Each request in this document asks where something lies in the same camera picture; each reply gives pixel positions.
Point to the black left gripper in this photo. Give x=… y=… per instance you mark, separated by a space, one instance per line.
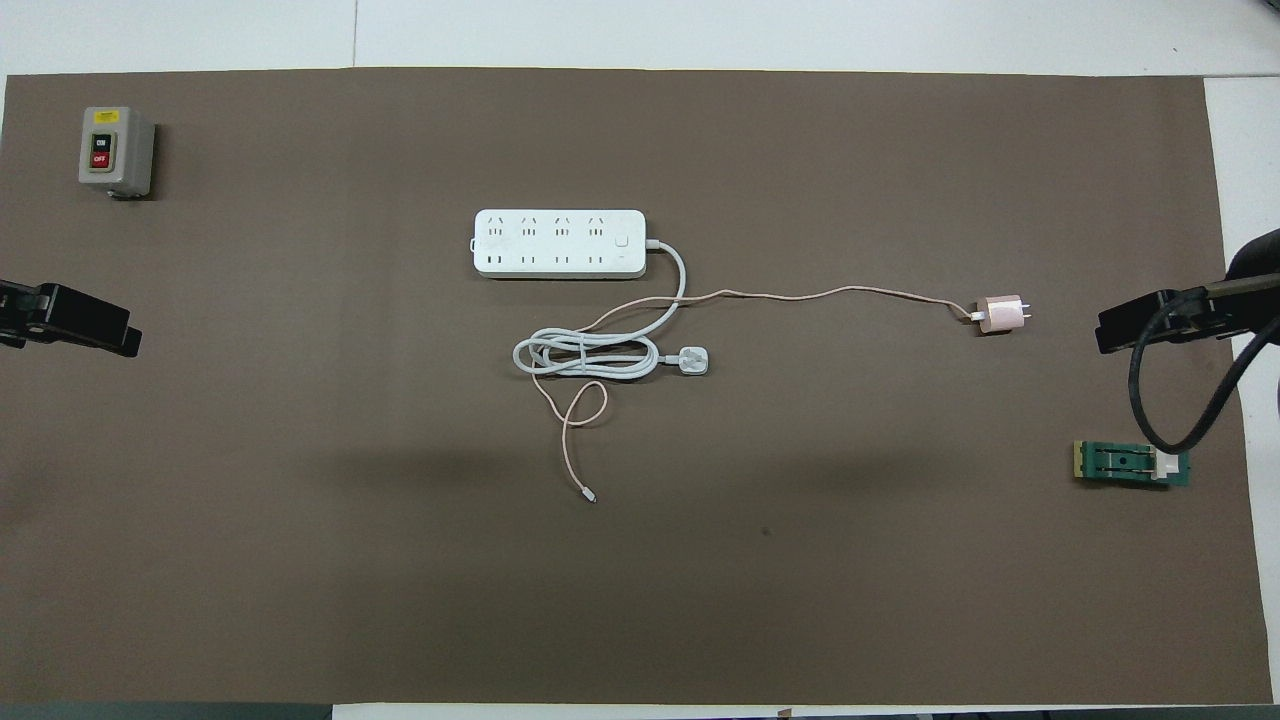
x=20 y=315

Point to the pink charger adapter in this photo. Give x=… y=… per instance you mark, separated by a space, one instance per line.
x=1000 y=314

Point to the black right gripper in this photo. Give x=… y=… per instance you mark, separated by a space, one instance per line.
x=1255 y=258

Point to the grey on off switch box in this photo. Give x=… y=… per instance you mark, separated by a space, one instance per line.
x=115 y=150

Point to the green knife switch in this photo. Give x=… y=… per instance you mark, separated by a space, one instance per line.
x=1110 y=463

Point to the brown table mat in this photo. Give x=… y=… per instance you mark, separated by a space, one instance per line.
x=300 y=500

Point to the white power strip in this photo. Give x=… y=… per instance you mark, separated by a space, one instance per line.
x=560 y=244

